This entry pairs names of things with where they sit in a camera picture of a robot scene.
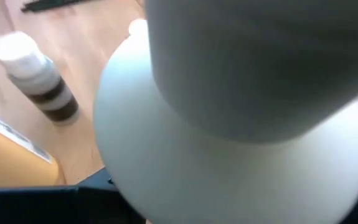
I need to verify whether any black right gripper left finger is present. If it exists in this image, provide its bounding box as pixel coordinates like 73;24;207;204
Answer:
0;167;148;224

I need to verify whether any large yellow paint bottle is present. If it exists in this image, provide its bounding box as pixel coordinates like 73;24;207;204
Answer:
0;104;66;189

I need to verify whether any small grey paint bottle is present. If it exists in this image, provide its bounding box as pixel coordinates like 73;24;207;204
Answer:
0;30;80;127

